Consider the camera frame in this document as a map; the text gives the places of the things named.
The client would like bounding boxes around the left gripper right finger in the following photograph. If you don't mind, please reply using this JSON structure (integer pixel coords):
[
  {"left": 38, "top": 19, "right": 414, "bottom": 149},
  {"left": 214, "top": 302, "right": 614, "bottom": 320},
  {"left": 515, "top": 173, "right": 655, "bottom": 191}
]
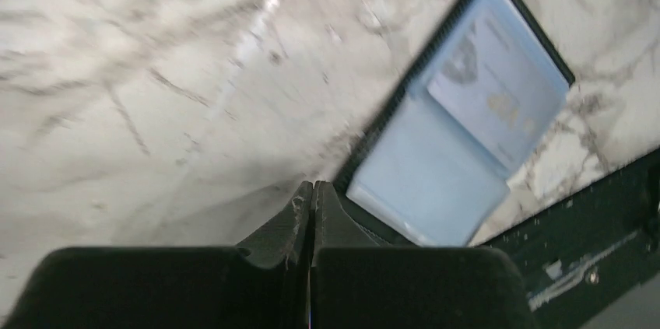
[{"left": 311, "top": 181, "right": 537, "bottom": 328}]

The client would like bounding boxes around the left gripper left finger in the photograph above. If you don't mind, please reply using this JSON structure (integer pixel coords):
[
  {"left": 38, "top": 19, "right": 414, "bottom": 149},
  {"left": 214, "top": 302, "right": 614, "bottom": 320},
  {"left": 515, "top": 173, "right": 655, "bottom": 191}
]
[{"left": 4, "top": 181, "right": 313, "bottom": 328}]

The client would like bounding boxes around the black leather card holder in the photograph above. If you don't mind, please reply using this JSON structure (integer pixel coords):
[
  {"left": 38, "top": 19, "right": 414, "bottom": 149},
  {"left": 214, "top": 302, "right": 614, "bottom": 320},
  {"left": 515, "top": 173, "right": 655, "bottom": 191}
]
[{"left": 333, "top": 0, "right": 575, "bottom": 247}]

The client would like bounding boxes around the white patterned card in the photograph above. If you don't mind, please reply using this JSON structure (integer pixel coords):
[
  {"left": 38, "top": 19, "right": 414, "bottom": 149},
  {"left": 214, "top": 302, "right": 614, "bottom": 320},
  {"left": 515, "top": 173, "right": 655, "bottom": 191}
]
[{"left": 427, "top": 9, "right": 568, "bottom": 174}]

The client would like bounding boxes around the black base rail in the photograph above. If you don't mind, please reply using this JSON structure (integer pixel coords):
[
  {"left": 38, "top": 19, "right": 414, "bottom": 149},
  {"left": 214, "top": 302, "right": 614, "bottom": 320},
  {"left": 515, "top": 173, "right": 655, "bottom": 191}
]
[{"left": 485, "top": 150, "right": 659, "bottom": 328}]

